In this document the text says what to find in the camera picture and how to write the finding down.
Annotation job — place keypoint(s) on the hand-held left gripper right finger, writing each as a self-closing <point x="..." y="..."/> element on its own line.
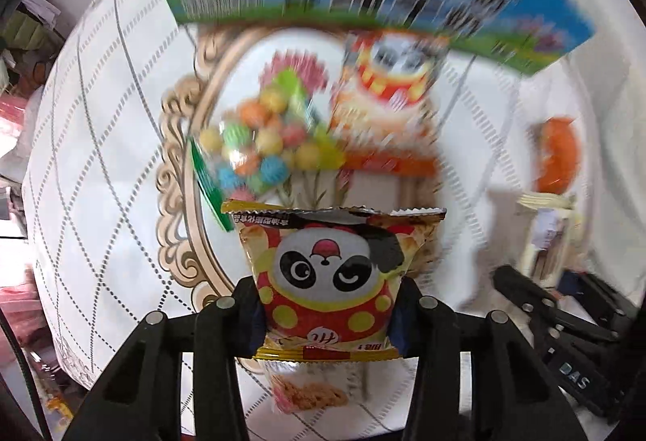
<point x="408" y="305"/>

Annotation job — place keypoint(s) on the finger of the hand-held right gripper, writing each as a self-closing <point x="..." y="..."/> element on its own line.
<point x="520" y="287"/>
<point x="575" y="327"/>

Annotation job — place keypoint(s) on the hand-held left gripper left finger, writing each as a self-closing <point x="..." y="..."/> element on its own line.
<point x="248" y="302"/>

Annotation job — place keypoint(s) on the panda print snack packet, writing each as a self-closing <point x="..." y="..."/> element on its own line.
<point x="323" y="279"/>
<point x="393" y="68"/>

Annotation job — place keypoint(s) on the cream wafer snack packet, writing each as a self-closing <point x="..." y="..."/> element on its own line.
<point x="547" y="229"/>

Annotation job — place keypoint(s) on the orange round object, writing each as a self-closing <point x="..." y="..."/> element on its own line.
<point x="557" y="153"/>

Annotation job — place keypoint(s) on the bag of colourful candy balls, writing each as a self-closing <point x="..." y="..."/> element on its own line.
<point x="262" y="138"/>

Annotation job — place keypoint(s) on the white diamond-pattern tablecloth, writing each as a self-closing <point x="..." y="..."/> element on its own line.
<point x="101" y="118"/>

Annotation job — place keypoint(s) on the pink plastic bag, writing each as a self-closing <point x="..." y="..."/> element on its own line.
<point x="17" y="123"/>

